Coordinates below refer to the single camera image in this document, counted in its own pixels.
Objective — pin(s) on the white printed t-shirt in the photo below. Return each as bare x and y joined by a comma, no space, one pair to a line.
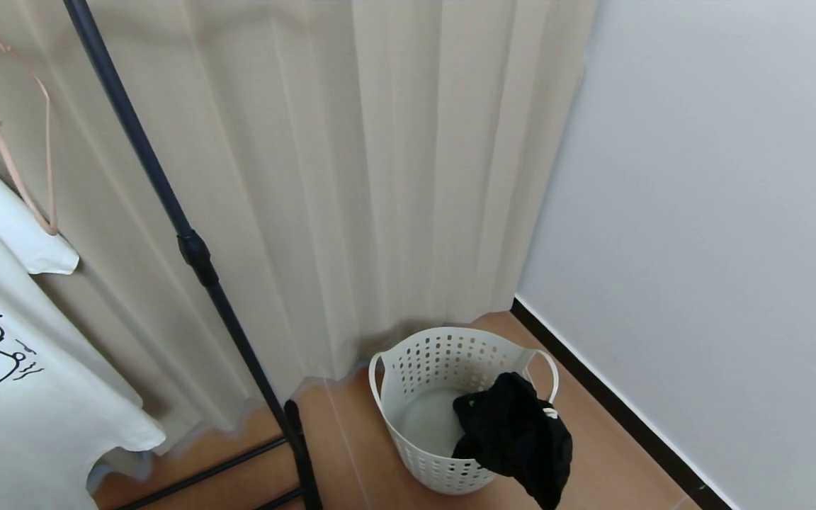
25,425

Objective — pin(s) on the white laundry basket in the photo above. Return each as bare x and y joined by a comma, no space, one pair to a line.
415,368

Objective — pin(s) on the black clothes rack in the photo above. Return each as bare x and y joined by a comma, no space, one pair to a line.
195,255

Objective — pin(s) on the beige curtain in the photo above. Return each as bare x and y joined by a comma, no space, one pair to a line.
380,177

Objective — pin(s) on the pink clothes hanger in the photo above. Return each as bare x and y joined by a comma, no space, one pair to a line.
52,228

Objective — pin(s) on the black shorts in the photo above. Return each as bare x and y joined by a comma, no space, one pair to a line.
514,439

